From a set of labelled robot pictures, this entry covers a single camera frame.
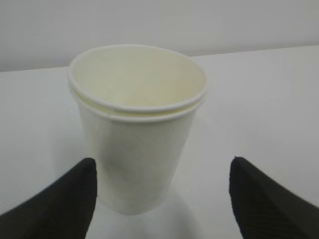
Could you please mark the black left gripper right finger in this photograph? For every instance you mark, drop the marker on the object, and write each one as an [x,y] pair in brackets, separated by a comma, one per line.
[263,209]

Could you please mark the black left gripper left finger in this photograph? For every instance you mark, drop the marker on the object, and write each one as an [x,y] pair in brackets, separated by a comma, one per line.
[63,210]

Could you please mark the white paper cup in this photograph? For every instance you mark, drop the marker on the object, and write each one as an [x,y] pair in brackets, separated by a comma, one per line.
[136,105]

